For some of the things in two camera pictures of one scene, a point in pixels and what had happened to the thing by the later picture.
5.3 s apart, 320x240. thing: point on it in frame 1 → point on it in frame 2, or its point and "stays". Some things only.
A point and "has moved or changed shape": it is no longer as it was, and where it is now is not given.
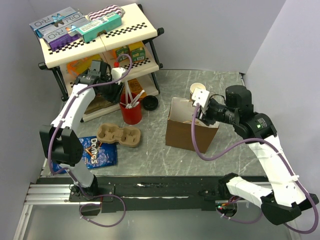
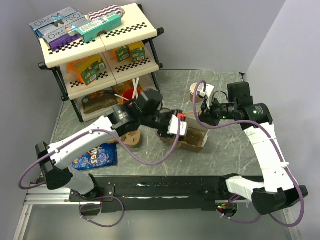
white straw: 137,97 → 121,97
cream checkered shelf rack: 118,69 stays
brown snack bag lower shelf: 99,103 stays
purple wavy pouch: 105,11 stays
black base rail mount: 152,191 stays
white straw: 126,91 → 135,84
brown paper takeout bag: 178,132 has moved or changed shape
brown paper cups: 196,85 stays
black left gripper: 115,97 → 163,133
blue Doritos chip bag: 96,154 stays
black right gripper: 204,115 stays
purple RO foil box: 63,37 stays
